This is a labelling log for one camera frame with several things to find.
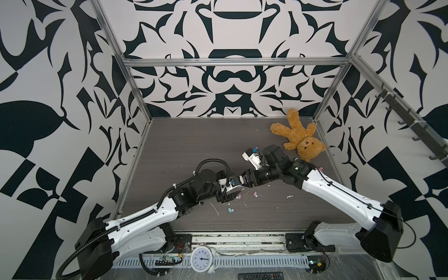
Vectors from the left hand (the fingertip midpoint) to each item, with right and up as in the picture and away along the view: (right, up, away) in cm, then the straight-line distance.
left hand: (233, 176), depth 75 cm
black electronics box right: (+33, -34, -3) cm, 48 cm away
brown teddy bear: (+40, +15, +26) cm, 50 cm away
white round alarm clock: (-11, -31, -6) cm, 33 cm away
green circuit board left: (-26, -33, -4) cm, 42 cm away
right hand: (+2, -1, -3) cm, 4 cm away
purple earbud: (+3, -13, +12) cm, 18 cm away
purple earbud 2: (+11, -11, +12) cm, 20 cm away
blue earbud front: (-1, -18, +8) cm, 20 cm away
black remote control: (+10, -36, -8) cm, 38 cm away
